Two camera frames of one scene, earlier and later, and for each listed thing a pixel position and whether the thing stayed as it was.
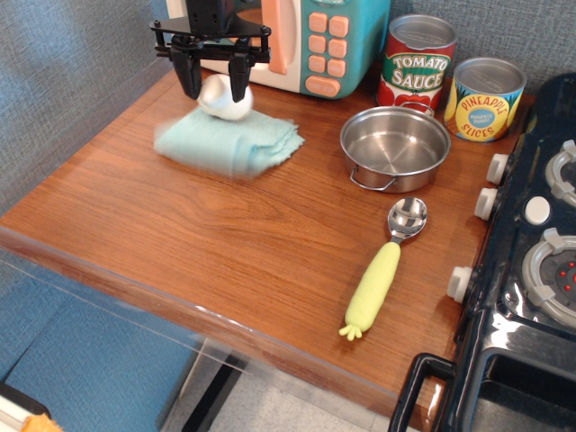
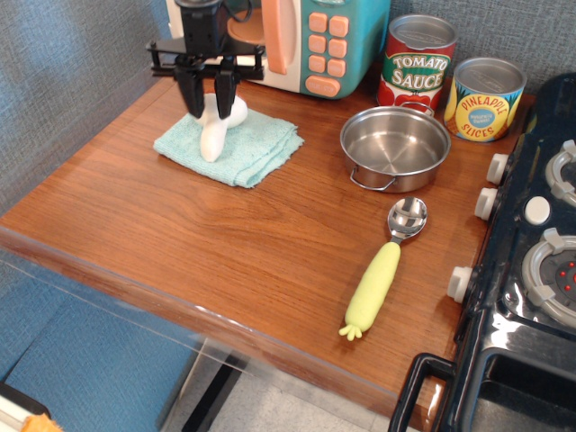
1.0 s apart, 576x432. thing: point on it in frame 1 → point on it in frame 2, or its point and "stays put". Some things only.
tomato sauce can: (418, 62) stays put
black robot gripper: (211, 30) → (204, 49)
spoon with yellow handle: (406, 218) stays put
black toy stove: (515, 322) stays put
